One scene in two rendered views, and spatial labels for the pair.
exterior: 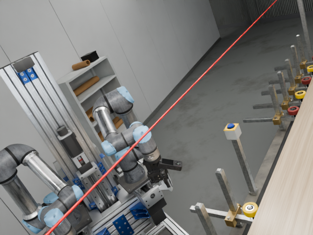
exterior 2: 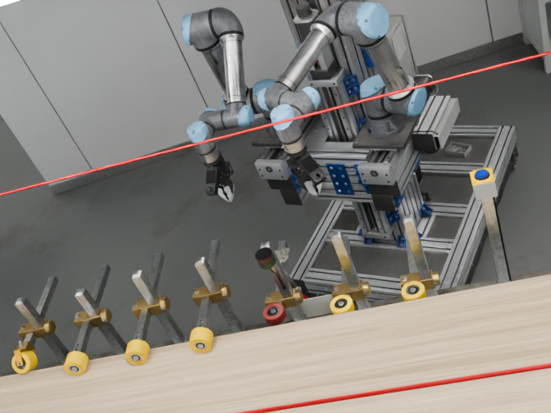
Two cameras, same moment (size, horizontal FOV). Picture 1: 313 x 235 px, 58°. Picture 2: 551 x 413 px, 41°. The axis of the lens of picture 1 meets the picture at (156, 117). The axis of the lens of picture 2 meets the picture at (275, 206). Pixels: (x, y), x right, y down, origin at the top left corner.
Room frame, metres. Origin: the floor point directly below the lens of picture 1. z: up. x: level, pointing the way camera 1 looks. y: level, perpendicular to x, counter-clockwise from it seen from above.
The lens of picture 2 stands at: (0.08, -1.63, 2.76)
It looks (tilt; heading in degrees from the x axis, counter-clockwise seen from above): 37 degrees down; 62
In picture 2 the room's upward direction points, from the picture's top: 24 degrees counter-clockwise
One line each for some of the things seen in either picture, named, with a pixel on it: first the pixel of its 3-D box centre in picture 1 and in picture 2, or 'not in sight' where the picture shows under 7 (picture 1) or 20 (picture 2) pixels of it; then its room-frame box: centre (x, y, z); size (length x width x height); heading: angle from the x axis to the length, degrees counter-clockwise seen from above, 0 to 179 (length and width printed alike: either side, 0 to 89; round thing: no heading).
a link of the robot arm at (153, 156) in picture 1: (151, 154); (293, 142); (1.13, 0.09, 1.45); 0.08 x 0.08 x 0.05
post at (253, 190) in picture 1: (244, 165); (496, 241); (1.46, -0.37, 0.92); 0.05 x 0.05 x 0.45; 44
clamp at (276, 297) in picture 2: not in sight; (284, 300); (0.90, 0.19, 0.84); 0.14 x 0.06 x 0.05; 134
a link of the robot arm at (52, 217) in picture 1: (57, 222); (201, 137); (1.07, 0.59, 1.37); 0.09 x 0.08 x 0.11; 37
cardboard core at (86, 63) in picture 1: (80, 65); not in sight; (4.10, 0.65, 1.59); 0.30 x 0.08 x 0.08; 51
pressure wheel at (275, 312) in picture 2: not in sight; (277, 319); (0.82, 0.13, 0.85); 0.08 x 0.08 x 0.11
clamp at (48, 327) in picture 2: not in sight; (38, 329); (0.21, 0.90, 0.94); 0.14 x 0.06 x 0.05; 134
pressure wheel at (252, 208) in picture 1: (252, 214); (416, 299); (1.15, -0.25, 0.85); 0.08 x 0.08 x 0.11
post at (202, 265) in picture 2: not in sight; (223, 303); (0.75, 0.35, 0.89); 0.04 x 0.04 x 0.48; 44
